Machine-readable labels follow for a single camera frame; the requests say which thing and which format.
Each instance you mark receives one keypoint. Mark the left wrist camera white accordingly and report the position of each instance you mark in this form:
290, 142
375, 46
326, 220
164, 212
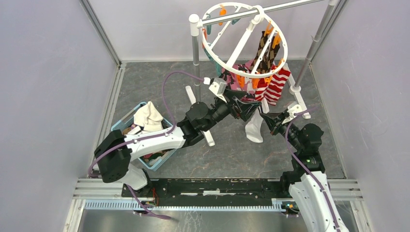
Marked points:
216, 86

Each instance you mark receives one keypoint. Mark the pink camouflage garment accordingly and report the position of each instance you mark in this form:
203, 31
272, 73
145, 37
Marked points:
231, 80

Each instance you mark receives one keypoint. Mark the teal clip right rim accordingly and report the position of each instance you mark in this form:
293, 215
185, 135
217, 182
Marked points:
208, 27

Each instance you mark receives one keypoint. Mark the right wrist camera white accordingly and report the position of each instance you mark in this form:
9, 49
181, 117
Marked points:
293, 110

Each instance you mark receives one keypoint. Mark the brown argyle sock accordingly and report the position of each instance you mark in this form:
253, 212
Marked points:
261, 45
268, 63

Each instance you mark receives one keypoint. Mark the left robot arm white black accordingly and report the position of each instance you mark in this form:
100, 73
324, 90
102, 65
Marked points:
116, 152

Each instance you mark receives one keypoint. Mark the orange clip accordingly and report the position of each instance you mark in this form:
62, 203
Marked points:
255, 82
241, 80

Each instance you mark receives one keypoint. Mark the red white striped sock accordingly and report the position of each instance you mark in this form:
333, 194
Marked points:
274, 90

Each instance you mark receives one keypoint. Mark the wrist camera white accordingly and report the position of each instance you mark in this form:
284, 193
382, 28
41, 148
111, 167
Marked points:
293, 110
216, 86

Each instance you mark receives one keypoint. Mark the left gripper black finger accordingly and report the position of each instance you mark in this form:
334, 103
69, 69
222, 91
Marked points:
246, 111
246, 96

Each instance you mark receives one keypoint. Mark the light blue laundry basket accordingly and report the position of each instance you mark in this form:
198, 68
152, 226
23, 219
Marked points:
151, 161

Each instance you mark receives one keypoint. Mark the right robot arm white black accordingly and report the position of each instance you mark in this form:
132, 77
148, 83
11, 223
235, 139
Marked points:
307, 183

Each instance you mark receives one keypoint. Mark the white round clip hanger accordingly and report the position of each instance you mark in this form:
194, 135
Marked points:
225, 13

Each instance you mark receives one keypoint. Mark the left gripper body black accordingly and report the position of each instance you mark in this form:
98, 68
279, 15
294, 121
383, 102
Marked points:
234, 111

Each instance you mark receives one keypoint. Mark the white sock black stripes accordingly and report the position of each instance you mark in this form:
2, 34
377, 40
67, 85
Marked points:
253, 127

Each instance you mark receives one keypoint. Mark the orange clip front holding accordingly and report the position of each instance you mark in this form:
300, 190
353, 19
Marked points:
268, 30

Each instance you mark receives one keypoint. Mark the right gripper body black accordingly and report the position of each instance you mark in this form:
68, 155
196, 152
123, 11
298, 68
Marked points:
279, 127

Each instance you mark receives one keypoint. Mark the orange clip right rim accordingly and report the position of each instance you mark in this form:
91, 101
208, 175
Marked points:
267, 80

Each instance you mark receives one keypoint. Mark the white cloth in basket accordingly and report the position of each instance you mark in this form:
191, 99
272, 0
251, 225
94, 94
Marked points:
146, 119

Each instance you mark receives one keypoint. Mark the orange clip far left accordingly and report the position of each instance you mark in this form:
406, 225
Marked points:
241, 80

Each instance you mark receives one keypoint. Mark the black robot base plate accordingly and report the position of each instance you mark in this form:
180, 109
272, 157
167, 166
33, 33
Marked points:
204, 192

